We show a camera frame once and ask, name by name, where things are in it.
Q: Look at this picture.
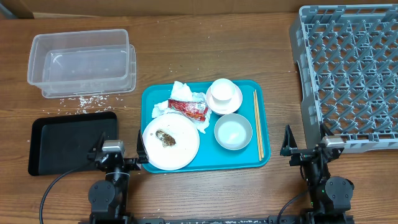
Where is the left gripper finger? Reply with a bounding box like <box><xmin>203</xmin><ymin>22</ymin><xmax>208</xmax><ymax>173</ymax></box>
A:
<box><xmin>136</xmin><ymin>130</ymin><xmax>149</xmax><ymax>164</ymax></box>
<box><xmin>89</xmin><ymin>132</ymin><xmax>106</xmax><ymax>153</ymax></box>

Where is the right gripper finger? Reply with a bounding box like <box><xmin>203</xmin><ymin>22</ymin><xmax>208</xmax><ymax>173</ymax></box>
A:
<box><xmin>280</xmin><ymin>125</ymin><xmax>298</xmax><ymax>156</ymax></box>
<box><xmin>320</xmin><ymin>123</ymin><xmax>334</xmax><ymax>137</ymax></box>

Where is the brown food scrap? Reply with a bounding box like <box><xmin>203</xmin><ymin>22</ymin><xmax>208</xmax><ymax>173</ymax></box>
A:
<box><xmin>155</xmin><ymin>129</ymin><xmax>176</xmax><ymax>147</ymax></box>

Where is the large white plate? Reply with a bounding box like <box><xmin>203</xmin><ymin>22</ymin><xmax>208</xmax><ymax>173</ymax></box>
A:
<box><xmin>142</xmin><ymin>113</ymin><xmax>200</xmax><ymax>170</ymax></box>

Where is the grey bowl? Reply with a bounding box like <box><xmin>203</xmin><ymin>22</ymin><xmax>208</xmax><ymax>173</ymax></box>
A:
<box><xmin>214</xmin><ymin>113</ymin><xmax>252</xmax><ymax>151</ymax></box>

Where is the red snack wrapper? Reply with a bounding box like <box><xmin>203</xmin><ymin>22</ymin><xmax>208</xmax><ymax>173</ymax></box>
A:
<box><xmin>168</xmin><ymin>99</ymin><xmax>208</xmax><ymax>121</ymax></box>

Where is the white cup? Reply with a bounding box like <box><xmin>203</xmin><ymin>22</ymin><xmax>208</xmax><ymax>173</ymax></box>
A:
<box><xmin>210</xmin><ymin>78</ymin><xmax>236</xmax><ymax>105</ymax></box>

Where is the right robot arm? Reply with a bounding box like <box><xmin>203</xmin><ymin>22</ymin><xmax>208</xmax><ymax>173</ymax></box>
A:
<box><xmin>276</xmin><ymin>124</ymin><xmax>354</xmax><ymax>223</ymax></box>

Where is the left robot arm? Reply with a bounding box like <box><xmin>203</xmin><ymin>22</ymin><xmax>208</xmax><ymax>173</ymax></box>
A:
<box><xmin>87</xmin><ymin>133</ymin><xmax>149</xmax><ymax>223</ymax></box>

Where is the grey dishwasher rack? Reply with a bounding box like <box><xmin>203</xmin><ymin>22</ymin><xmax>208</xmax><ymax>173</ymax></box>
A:
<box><xmin>289</xmin><ymin>4</ymin><xmax>397</xmax><ymax>153</ymax></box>

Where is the black tray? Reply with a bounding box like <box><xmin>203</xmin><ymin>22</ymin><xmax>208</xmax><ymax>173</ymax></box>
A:
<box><xmin>28</xmin><ymin>111</ymin><xmax>118</xmax><ymax>176</ymax></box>

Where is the right wooden chopstick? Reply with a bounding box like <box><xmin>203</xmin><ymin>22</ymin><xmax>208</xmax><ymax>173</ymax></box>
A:
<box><xmin>254</xmin><ymin>90</ymin><xmax>264</xmax><ymax>161</ymax></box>

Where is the wooden chopstick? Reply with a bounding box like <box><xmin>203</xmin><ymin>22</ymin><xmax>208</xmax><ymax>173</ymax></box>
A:
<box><xmin>254</xmin><ymin>90</ymin><xmax>264</xmax><ymax>161</ymax></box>
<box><xmin>253</xmin><ymin>90</ymin><xmax>262</xmax><ymax>161</ymax></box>

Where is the left wooden chopstick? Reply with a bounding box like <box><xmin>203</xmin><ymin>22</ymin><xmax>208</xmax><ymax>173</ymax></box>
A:
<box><xmin>253</xmin><ymin>90</ymin><xmax>262</xmax><ymax>161</ymax></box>

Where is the teal serving tray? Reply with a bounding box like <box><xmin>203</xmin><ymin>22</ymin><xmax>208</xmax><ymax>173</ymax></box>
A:
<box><xmin>141</xmin><ymin>80</ymin><xmax>271</xmax><ymax>173</ymax></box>

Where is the small white saucer bowl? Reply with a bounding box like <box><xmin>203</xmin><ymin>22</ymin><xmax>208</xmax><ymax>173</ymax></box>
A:
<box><xmin>206</xmin><ymin>85</ymin><xmax>243</xmax><ymax>115</ymax></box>

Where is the clear plastic bin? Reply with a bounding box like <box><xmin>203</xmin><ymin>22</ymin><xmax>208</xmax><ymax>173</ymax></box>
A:
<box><xmin>27</xmin><ymin>29</ymin><xmax>137</xmax><ymax>98</ymax></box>

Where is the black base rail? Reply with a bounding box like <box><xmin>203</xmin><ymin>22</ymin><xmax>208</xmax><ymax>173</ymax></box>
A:
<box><xmin>77</xmin><ymin>214</ymin><xmax>355</xmax><ymax>224</ymax></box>

